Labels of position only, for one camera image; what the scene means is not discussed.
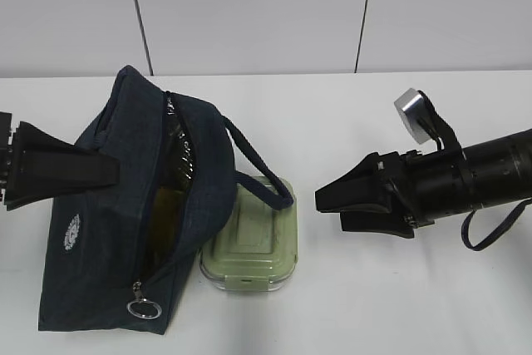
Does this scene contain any yellow toy fruit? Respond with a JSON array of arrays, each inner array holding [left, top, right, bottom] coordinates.
[[148, 187, 185, 263]]

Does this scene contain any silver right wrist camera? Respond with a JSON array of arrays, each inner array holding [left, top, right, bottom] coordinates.
[[394, 88, 438, 144]]

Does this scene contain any dark blue right cable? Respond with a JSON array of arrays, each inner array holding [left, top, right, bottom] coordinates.
[[464, 199, 532, 252]]

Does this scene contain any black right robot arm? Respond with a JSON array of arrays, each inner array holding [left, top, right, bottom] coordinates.
[[315, 131, 531, 239]]

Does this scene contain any green cucumber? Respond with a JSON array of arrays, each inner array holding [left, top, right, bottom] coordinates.
[[162, 116, 195, 192]]

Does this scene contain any green lid glass container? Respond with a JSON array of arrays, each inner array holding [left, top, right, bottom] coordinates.
[[199, 185, 298, 293]]

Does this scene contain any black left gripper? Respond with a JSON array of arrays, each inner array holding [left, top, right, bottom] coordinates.
[[1, 111, 120, 210]]

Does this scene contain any dark blue lunch bag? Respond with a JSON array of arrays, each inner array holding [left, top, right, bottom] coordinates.
[[37, 65, 294, 335]]

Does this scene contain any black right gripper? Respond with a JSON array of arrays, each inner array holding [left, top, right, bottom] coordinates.
[[315, 146, 472, 239]]

